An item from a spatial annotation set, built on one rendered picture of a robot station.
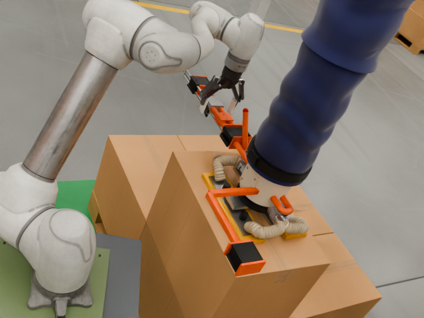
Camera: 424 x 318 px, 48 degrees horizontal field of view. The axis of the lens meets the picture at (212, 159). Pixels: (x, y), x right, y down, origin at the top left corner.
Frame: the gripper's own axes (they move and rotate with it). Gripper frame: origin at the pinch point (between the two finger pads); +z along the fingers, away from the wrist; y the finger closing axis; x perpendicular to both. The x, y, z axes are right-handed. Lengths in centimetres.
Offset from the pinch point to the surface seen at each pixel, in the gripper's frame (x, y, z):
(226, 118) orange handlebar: -7.3, 1.0, -1.4
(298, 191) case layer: 1, 76, 53
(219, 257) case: -59, -21, 17
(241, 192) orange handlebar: -46.8, -12.7, -0.5
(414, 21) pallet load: 361, 576, 66
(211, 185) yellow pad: -31.7, -12.6, 11.4
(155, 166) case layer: 24, -3, 53
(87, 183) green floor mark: 68, -16, 107
